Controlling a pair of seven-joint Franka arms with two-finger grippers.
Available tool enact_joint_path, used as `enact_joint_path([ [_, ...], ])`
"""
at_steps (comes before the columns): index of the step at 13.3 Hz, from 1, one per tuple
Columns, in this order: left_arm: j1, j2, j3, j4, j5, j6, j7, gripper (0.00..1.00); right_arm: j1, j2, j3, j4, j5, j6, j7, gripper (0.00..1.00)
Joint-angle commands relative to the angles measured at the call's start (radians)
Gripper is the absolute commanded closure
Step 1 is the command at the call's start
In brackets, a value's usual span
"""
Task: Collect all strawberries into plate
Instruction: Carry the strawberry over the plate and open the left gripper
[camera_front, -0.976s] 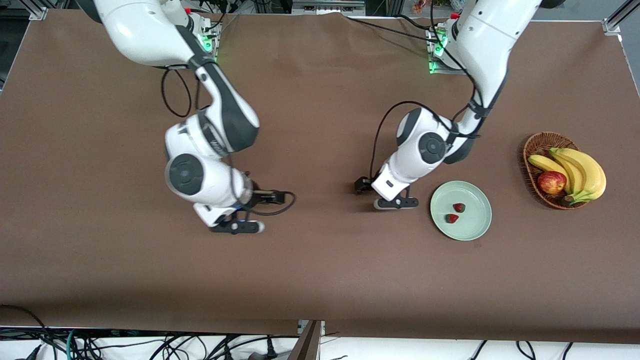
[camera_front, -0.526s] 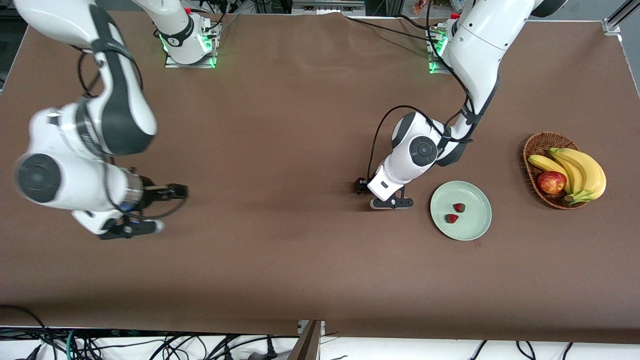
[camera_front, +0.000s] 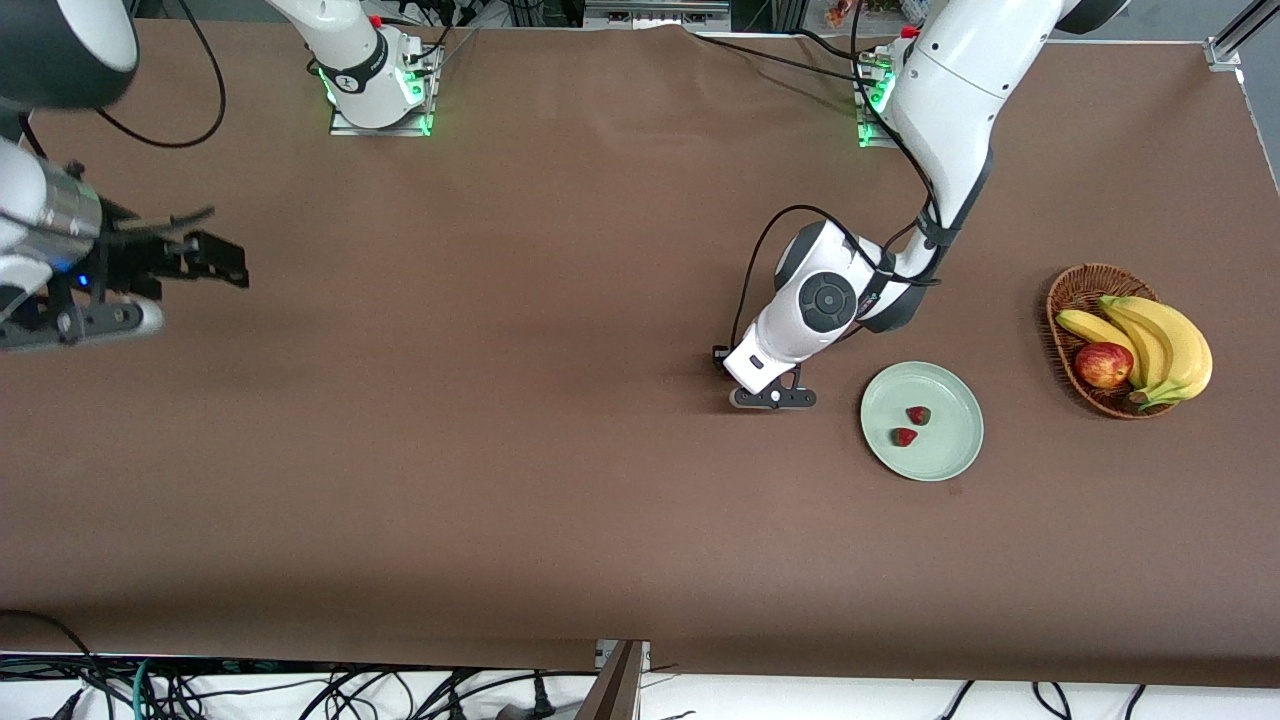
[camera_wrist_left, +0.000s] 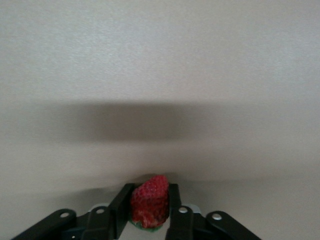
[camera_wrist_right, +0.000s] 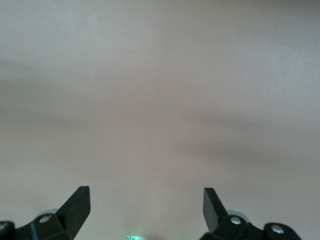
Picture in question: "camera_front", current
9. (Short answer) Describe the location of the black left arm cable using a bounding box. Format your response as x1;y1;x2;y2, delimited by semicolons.
732;0;947;347

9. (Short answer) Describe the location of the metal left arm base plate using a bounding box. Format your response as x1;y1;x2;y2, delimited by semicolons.
855;58;903;151

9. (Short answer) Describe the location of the brown tablecloth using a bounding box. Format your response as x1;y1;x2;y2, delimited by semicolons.
0;18;1280;689

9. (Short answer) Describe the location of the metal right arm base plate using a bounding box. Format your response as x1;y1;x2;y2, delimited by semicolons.
329;45;434;138

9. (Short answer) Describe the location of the red apple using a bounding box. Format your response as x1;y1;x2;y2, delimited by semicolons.
1074;341;1136;391

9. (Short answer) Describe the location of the small yellow banana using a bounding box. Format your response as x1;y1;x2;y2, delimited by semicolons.
1056;309;1147;397

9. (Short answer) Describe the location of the long black table cable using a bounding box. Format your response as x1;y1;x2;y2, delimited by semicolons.
688;32;881;87

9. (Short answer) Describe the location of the large yellow banana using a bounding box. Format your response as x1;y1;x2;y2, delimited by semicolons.
1100;294;1214;412

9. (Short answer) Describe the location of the grey device box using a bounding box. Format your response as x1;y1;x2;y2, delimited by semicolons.
583;0;733;32

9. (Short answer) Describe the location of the brown frame post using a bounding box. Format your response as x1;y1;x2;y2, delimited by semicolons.
574;640;652;720

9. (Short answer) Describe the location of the short black table cable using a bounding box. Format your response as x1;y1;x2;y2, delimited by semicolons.
790;27;871;64

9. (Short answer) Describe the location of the aluminium frame profile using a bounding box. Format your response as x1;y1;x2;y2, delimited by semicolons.
1204;0;1280;73

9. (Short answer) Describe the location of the brown wicker basket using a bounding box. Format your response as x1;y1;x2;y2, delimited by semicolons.
1046;263;1187;421

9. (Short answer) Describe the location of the light green round plate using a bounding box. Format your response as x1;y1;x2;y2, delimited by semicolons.
860;361;986;483

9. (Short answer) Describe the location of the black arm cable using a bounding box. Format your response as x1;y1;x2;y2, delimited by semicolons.
94;0;228;150
732;0;947;347

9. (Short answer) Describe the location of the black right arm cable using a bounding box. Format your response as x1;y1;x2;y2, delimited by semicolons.
94;0;228;150

